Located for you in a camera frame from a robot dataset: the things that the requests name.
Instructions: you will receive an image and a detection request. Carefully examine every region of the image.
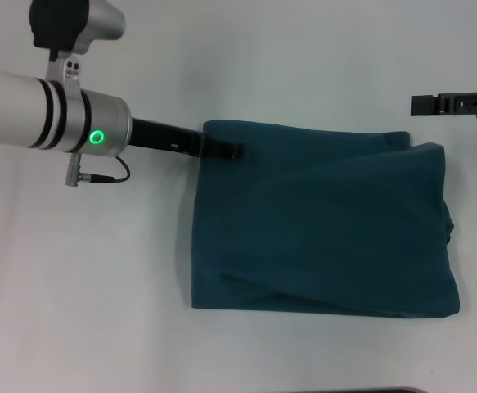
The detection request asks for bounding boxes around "left arm cable with connectors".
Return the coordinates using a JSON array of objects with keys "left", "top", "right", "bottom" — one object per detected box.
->
[{"left": 65, "top": 152, "right": 131, "bottom": 188}]

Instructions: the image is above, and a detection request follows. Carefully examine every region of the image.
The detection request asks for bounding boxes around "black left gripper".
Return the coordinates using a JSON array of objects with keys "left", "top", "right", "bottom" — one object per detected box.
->
[{"left": 128, "top": 116, "right": 245, "bottom": 161}]

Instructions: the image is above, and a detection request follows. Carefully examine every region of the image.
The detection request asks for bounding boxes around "teal T-shirt with FREE print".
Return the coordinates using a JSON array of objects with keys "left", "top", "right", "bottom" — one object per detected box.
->
[{"left": 191, "top": 119, "right": 461, "bottom": 319}]

